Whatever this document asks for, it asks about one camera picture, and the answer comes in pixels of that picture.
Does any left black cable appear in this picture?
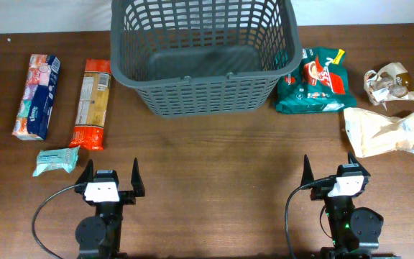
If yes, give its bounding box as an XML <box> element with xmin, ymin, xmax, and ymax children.
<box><xmin>31</xmin><ymin>182</ymin><xmax>87</xmax><ymax>259</ymax></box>

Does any teal wet wipes pack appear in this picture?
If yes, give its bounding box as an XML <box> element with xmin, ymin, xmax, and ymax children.
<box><xmin>32</xmin><ymin>147</ymin><xmax>79</xmax><ymax>177</ymax></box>

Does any orange pasta package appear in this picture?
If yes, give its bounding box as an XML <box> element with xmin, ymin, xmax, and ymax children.
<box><xmin>69</xmin><ymin>59</ymin><xmax>112</xmax><ymax>150</ymax></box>

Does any green Nescafe coffee bag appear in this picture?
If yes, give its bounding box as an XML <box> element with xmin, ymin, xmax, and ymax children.
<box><xmin>275</xmin><ymin>47</ymin><xmax>357</xmax><ymax>114</ymax></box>

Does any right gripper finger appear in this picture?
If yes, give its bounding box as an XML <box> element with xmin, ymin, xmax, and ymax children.
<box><xmin>347</xmin><ymin>152</ymin><xmax>370</xmax><ymax>177</ymax></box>
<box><xmin>300</xmin><ymin>155</ymin><xmax>314</xmax><ymax>188</ymax></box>

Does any black cable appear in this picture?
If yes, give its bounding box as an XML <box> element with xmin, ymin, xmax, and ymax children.
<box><xmin>284</xmin><ymin>177</ymin><xmax>337</xmax><ymax>259</ymax></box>
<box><xmin>31</xmin><ymin>182</ymin><xmax>87</xmax><ymax>259</ymax></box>

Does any beige paper pouch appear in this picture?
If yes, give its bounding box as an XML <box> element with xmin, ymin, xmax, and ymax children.
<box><xmin>343</xmin><ymin>107</ymin><xmax>414</xmax><ymax>158</ymax></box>

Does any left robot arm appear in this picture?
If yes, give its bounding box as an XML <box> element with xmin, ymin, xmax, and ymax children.
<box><xmin>74</xmin><ymin>159</ymin><xmax>145</xmax><ymax>259</ymax></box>

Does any right black cable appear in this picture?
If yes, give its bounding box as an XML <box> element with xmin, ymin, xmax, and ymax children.
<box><xmin>284</xmin><ymin>177</ymin><xmax>337</xmax><ymax>259</ymax></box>

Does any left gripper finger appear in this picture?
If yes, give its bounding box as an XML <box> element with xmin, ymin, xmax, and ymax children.
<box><xmin>74</xmin><ymin>159</ymin><xmax>93</xmax><ymax>193</ymax></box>
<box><xmin>131</xmin><ymin>158</ymin><xmax>145</xmax><ymax>197</ymax></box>

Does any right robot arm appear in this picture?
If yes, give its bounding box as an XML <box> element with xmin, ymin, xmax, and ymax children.
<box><xmin>300</xmin><ymin>153</ymin><xmax>396</xmax><ymax>259</ymax></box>

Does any blue Kleenex tissue pack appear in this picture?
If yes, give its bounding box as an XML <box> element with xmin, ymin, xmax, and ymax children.
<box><xmin>12</xmin><ymin>54</ymin><xmax>61</xmax><ymax>141</ymax></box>

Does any beige chocolate snack bag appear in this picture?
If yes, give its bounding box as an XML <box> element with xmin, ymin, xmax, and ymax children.
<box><xmin>364</xmin><ymin>62</ymin><xmax>414</xmax><ymax>109</ymax></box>

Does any grey plastic basket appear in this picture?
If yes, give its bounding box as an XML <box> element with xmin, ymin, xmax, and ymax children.
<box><xmin>111</xmin><ymin>0</ymin><xmax>302</xmax><ymax>118</ymax></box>

